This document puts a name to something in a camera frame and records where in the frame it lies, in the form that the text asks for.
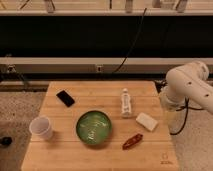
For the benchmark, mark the green ceramic bowl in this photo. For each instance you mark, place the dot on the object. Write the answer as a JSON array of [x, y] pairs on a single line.
[[93, 127]]

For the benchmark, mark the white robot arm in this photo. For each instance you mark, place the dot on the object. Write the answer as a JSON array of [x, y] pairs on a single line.
[[187, 82]]

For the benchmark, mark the white plastic bottle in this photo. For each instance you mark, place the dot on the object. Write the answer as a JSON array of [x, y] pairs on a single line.
[[126, 104]]

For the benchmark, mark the black smartphone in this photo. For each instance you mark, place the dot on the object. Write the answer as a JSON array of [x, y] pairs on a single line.
[[65, 98]]

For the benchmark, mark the white sponge block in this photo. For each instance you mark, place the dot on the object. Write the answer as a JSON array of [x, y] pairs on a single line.
[[147, 121]]

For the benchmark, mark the red brown snack packet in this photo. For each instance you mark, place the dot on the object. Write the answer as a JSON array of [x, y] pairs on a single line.
[[132, 141]]

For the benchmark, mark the white paper cup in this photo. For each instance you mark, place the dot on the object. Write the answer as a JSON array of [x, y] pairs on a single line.
[[41, 127]]

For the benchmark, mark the black object on floor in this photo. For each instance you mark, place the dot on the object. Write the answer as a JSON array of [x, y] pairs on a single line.
[[5, 141]]

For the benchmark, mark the white metal rail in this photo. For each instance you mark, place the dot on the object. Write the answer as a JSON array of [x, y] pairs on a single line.
[[96, 65]]

